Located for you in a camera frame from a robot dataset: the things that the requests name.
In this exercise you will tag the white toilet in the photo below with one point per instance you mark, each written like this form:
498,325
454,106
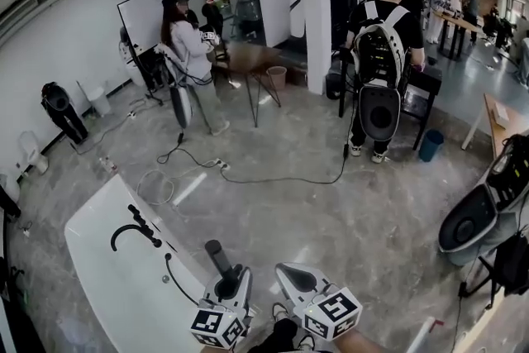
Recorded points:
99,99
33,153
126,53

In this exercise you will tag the black tripod stand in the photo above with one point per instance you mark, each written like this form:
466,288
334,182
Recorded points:
512,264

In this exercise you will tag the black shower head with hose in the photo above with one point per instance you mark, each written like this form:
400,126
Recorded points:
219,258

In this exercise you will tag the person's shoe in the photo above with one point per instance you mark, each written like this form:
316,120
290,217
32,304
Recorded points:
281,310
306,343

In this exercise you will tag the white backpack rig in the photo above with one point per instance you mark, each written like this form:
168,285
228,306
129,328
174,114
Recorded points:
179,103
467,225
378,87

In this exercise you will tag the whiteboard on black stand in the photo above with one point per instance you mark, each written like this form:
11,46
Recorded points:
149,16

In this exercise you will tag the black faucet knob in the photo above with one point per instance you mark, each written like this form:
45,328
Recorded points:
141,220
133,210

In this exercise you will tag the white standing appliance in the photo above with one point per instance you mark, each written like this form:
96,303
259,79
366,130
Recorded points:
295,8

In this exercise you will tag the clear bottle red label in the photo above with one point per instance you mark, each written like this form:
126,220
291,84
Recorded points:
108,164

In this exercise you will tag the white power strip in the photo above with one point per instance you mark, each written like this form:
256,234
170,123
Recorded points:
221,165

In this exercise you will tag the dark wooden table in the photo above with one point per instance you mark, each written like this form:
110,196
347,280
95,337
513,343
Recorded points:
252,58

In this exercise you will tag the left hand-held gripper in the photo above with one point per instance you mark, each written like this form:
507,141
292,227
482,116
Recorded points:
215,326

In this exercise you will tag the pink waste bin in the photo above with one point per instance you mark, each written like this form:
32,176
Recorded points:
277,77

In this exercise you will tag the white bathtub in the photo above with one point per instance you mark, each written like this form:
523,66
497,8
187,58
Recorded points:
115,293

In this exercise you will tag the blue waste bin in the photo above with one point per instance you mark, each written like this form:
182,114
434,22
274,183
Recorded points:
431,144

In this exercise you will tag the black backpack rig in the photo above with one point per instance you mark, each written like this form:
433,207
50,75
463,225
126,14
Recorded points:
55,99

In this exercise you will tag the black curved faucet spout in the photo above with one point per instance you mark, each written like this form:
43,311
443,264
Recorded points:
120,231

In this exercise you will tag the person's right shoe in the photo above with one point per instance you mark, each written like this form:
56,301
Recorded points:
306,343

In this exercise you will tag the person's black trousers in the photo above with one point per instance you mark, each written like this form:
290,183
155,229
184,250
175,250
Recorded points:
281,339

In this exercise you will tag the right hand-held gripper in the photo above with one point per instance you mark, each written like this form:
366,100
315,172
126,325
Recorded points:
330,314

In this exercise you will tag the person's right forearm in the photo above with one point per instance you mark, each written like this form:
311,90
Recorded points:
363,343

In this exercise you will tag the light wooden table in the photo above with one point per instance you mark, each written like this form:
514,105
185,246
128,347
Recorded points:
508,124

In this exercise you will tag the person's left shoe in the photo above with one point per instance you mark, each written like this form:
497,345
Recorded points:
281,310

